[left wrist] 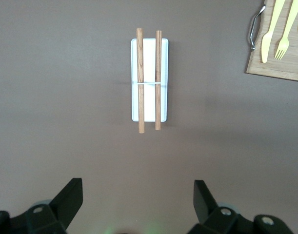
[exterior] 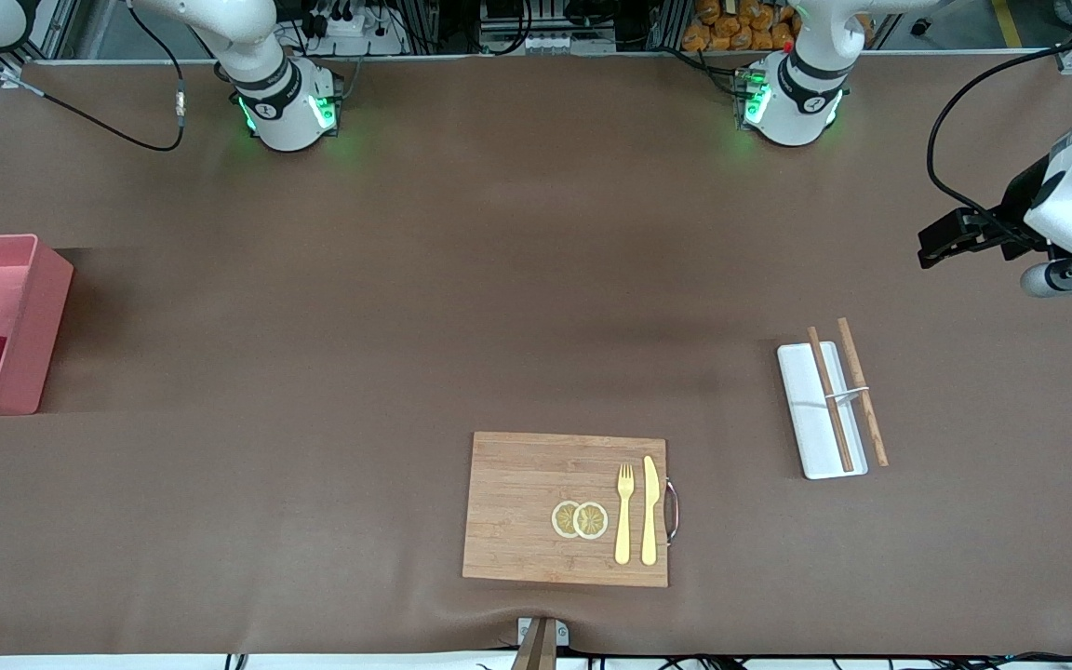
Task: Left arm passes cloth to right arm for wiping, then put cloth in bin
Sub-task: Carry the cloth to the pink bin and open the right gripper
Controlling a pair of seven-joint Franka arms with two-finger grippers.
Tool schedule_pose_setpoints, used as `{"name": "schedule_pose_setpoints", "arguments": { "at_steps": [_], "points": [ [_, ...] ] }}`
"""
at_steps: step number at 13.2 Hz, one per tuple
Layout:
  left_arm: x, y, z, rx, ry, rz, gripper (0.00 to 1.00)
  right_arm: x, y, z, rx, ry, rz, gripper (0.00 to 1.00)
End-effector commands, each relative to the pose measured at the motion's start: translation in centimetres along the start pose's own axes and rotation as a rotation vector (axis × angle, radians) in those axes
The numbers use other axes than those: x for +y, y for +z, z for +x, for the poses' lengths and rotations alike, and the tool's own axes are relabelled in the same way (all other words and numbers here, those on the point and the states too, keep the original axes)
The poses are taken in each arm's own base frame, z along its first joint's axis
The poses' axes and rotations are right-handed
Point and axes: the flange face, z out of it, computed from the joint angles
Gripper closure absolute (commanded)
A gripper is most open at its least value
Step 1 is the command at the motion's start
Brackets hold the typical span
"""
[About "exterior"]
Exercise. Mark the wooden beam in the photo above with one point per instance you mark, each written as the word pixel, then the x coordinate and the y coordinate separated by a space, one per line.
pixel 538 651

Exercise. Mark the orange packaged goods pile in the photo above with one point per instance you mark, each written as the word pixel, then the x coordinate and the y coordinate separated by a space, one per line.
pixel 731 28

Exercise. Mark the pink plastic bin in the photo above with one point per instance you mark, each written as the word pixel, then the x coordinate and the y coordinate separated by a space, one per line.
pixel 43 326

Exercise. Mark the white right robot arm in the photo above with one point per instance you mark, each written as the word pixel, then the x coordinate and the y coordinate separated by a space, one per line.
pixel 280 102

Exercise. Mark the lemon slice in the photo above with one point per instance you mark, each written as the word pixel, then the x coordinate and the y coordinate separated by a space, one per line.
pixel 592 520
pixel 562 519

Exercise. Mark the thin white band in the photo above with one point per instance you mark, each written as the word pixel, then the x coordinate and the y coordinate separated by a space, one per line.
pixel 848 394

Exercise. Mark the wooden stick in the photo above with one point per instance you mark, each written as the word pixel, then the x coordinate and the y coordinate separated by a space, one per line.
pixel 841 437
pixel 876 437

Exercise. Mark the white multi-socket strip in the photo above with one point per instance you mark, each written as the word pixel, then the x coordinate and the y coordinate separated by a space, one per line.
pixel 545 42

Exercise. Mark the metal table bracket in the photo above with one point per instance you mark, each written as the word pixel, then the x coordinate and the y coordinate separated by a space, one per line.
pixel 525 633

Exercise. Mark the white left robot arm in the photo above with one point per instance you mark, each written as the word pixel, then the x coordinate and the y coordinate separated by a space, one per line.
pixel 797 102

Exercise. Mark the white rectangular tray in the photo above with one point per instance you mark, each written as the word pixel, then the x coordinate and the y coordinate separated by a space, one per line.
pixel 801 419

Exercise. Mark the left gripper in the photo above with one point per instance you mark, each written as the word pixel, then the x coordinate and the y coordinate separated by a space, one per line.
pixel 1019 206

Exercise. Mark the bamboo cutting board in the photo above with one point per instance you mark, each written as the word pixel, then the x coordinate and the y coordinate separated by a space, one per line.
pixel 517 502

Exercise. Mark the yellow plastic knife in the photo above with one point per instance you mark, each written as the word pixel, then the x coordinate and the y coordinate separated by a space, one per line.
pixel 649 512

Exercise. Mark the white power strip with plugs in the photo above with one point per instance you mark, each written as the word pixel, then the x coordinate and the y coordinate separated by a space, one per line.
pixel 350 26

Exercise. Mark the brown table mat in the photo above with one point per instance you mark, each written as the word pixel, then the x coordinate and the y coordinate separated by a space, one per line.
pixel 536 279

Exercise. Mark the yellow plastic fork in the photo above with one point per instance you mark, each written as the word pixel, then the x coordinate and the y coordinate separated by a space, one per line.
pixel 624 530

